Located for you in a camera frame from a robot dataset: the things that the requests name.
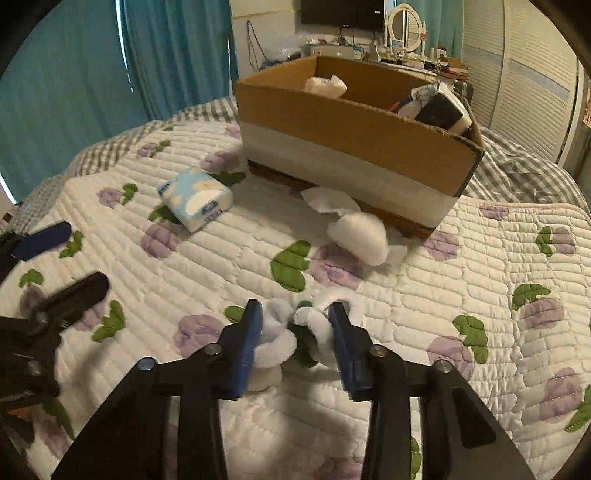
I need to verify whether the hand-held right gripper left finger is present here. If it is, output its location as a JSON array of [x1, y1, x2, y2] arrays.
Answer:
[[51, 299, 265, 480]]

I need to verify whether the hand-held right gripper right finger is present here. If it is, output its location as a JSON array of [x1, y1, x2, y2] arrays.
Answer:
[[327, 301, 536, 480]]

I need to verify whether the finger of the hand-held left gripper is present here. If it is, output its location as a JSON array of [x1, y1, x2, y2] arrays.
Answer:
[[0, 220, 74, 283], [0, 271, 110, 344]]

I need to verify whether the white fluffy plush piece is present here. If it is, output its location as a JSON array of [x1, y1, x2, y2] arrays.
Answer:
[[292, 288, 366, 371], [249, 298, 298, 393]]

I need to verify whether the cardboard box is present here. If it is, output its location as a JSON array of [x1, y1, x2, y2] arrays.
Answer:
[[235, 55, 485, 240]]

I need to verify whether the white fluffy plush ball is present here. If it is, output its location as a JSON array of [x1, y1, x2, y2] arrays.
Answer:
[[326, 212, 410, 267]]

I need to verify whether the white floral quilt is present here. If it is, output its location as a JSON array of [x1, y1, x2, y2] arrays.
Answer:
[[0, 119, 591, 480]]

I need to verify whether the blue white tissue pack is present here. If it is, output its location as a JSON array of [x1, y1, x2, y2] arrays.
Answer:
[[156, 167, 234, 232]]

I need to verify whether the white crumpled tissue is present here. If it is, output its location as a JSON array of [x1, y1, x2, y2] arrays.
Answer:
[[301, 186, 362, 216]]

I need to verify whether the teal curtain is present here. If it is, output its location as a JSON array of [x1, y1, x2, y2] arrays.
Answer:
[[0, 0, 239, 202]]

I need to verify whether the grey checked bedsheet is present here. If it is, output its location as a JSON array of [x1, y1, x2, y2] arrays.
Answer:
[[9, 98, 591, 232]]

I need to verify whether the black white bundle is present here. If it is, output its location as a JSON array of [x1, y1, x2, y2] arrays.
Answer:
[[388, 81, 477, 137]]

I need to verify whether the white plastic bag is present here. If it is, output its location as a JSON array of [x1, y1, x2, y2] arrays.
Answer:
[[303, 74, 348, 99]]

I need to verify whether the cluttered dresser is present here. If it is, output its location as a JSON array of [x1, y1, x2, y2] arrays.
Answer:
[[305, 39, 472, 95]]

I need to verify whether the clear plastic bag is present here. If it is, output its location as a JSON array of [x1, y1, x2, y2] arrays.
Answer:
[[271, 31, 309, 62]]

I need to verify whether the white oval mirror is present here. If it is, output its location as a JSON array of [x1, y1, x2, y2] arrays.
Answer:
[[386, 4, 426, 54]]

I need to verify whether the white louvred wardrobe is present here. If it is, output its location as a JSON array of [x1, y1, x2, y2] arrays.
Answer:
[[461, 0, 591, 168]]

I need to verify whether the black television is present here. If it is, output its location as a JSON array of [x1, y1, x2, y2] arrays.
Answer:
[[300, 0, 386, 32]]

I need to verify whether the black cable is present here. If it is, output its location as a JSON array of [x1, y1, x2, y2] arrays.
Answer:
[[246, 20, 265, 71]]

